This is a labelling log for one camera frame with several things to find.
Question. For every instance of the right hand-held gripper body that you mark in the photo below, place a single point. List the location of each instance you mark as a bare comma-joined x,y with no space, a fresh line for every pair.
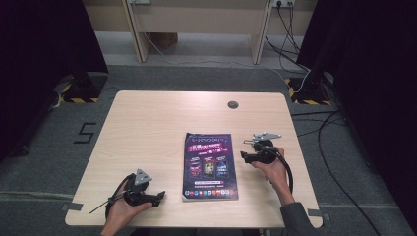
265,155

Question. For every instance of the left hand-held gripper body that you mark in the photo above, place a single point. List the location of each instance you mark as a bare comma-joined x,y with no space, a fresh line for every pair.
141,177

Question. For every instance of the dark illustrated magazine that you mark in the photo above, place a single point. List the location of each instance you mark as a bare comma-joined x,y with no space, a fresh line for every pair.
209,164

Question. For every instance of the person's right hand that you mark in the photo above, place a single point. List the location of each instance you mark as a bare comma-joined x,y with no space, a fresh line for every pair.
275,173

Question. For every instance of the person's left hand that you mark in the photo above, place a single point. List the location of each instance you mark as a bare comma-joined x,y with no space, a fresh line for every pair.
119,214

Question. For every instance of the round table grommet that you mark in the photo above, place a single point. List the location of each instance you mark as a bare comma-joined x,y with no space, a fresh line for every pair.
232,105

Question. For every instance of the grey tape piece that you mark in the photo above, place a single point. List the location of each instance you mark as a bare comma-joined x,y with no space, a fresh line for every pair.
318,213
72,206

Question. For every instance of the black stand base striped tape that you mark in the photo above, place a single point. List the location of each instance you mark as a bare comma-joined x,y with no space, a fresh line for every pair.
311,88
85,87

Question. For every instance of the brown cardboard box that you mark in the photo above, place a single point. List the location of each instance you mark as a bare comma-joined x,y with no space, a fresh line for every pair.
165,39

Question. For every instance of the black curtain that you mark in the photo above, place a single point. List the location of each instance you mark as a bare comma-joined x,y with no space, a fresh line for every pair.
377,65
39,49

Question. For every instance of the beige wooden desk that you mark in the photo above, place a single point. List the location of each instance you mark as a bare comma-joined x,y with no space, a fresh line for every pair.
196,18

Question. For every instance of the white power socket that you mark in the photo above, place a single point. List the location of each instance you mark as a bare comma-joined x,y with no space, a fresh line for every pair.
285,2

